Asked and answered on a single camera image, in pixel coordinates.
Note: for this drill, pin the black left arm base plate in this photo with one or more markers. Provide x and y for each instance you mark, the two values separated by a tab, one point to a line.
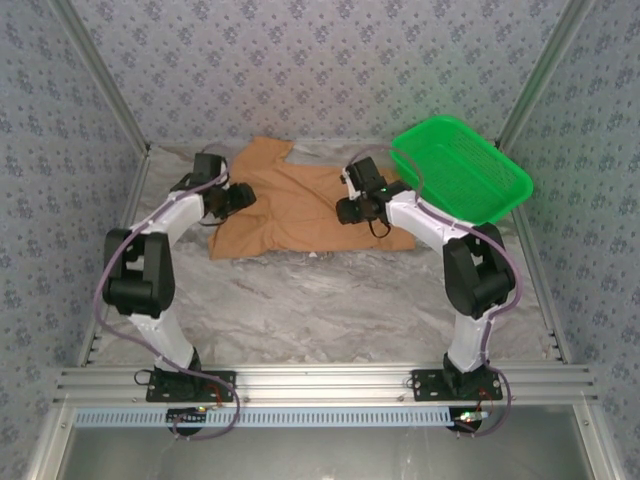
225	385

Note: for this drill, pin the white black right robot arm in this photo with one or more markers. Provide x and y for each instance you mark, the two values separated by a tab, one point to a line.
470	340

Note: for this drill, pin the aluminium table side rail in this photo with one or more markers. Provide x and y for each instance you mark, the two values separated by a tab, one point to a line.
528	240
131	200

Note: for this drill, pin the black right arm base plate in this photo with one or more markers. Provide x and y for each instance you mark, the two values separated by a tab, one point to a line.
425	387

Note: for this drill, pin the aluminium mounting beam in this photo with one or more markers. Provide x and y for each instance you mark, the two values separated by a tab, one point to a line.
320	382

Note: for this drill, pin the green plastic basket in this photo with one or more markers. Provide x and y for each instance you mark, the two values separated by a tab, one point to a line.
475	170

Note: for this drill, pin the aluminium frame post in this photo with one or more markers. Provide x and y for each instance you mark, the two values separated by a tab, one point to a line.
106	75
541	75

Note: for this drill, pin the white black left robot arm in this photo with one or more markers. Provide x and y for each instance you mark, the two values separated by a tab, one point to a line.
165	330

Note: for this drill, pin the small black controller board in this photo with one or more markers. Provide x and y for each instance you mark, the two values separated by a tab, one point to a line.
186	417
467	419

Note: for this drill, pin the tan brown t-shirt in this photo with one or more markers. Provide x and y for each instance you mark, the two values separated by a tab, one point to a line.
300	210

